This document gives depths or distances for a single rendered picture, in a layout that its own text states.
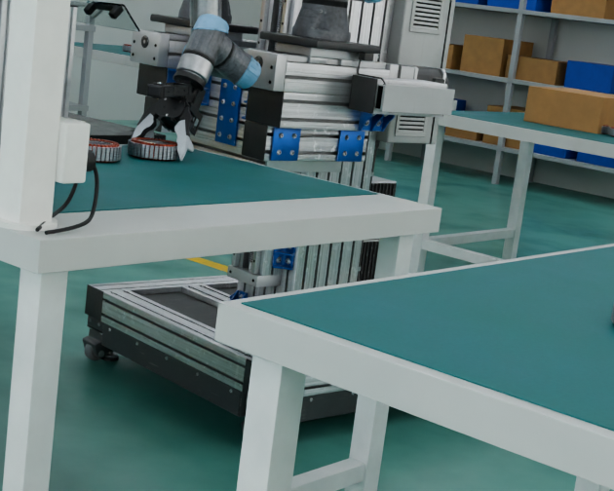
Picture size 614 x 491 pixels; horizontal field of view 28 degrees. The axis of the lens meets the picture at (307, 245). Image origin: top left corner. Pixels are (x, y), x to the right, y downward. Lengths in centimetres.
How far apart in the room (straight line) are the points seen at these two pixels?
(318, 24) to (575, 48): 652
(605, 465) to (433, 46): 248
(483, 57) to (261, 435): 788
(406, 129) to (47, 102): 190
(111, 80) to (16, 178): 837
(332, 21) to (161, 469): 118
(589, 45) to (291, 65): 657
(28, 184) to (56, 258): 12
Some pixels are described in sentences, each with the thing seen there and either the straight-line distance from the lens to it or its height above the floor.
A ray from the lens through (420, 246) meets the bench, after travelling 525.
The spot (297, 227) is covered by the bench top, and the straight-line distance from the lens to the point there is 214.
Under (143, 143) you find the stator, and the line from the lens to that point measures 264.
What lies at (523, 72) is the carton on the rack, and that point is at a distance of 912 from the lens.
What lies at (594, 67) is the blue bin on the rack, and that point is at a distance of 883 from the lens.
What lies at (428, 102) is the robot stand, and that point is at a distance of 321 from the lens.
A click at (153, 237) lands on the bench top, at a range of 189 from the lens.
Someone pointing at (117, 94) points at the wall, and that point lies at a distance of 1023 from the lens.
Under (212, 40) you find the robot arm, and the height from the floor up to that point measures 101.
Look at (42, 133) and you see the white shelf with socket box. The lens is 181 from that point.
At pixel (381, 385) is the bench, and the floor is 72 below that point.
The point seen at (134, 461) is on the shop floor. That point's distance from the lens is 300.
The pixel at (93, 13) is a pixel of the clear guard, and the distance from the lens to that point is 302.
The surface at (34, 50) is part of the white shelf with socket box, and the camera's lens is 178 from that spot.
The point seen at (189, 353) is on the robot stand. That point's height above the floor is 17.
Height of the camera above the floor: 111
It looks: 11 degrees down
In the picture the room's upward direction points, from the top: 7 degrees clockwise
